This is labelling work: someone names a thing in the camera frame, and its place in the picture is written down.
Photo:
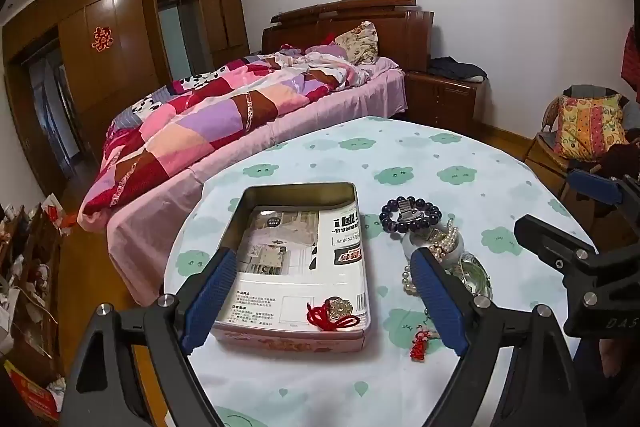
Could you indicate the gold coin red knot charm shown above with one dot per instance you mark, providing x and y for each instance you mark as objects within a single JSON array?
[{"x": 334, "y": 313}]

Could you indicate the jade pendant with red knot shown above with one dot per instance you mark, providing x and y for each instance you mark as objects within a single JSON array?
[{"x": 419, "y": 347}]

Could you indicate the wooden nightstand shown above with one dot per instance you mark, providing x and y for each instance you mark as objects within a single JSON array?
[{"x": 440, "y": 99}]

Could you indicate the person's right forearm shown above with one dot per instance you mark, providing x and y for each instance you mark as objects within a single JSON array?
[{"x": 610, "y": 387}]

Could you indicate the chair with colourful cushion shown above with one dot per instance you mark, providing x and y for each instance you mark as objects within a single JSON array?
[{"x": 585, "y": 127}]

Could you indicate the cluttered wooden low cabinet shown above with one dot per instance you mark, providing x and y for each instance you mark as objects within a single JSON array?
[{"x": 30, "y": 282}]

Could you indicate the patchwork quilt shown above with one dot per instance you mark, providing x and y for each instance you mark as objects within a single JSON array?
[{"x": 200, "y": 122}]

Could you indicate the floral pillow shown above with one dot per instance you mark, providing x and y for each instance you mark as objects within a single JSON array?
[{"x": 357, "y": 42}]

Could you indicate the bed with pink sheet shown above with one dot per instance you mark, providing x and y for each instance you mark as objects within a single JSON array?
[{"x": 210, "y": 147}]

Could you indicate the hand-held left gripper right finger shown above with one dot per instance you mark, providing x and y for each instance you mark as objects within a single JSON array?
[{"x": 440, "y": 302}]

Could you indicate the brown wooden wardrobe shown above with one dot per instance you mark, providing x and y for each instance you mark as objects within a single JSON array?
[{"x": 120, "y": 72}]

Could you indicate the dark folded clothes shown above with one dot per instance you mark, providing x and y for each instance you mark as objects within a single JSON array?
[{"x": 456, "y": 68}]

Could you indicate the red paper wall decoration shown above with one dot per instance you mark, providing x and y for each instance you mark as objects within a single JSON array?
[{"x": 101, "y": 38}]

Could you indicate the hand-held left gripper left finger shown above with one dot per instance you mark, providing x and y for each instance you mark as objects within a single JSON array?
[{"x": 210, "y": 302}]

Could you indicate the pink metal tin box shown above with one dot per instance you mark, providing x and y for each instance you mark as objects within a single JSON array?
[{"x": 300, "y": 257}]

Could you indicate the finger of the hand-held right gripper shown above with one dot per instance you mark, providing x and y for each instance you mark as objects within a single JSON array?
[
  {"x": 550, "y": 237},
  {"x": 592, "y": 188}
]

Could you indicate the printed paper leaflet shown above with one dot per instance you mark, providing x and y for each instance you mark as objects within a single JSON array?
[{"x": 295, "y": 267}]

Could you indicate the white jade bangle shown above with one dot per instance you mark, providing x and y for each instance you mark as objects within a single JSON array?
[{"x": 411, "y": 248}]

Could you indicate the silver metal watch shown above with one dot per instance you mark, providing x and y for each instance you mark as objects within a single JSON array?
[{"x": 411, "y": 209}]

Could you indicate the wooden headboard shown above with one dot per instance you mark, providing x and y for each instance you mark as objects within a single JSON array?
[{"x": 350, "y": 17}]

